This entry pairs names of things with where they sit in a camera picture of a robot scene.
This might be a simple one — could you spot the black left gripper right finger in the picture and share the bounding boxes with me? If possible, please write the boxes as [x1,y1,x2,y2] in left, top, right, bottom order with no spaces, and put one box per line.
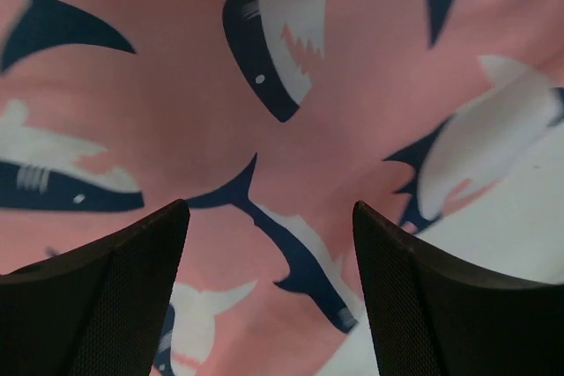
[352,202,563,376]

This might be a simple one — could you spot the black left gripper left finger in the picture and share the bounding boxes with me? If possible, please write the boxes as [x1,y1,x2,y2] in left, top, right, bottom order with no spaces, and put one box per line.
[1,200,189,375]

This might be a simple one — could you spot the pink shark print shorts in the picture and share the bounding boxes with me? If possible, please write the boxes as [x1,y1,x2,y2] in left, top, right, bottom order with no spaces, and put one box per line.
[1,0,563,375]

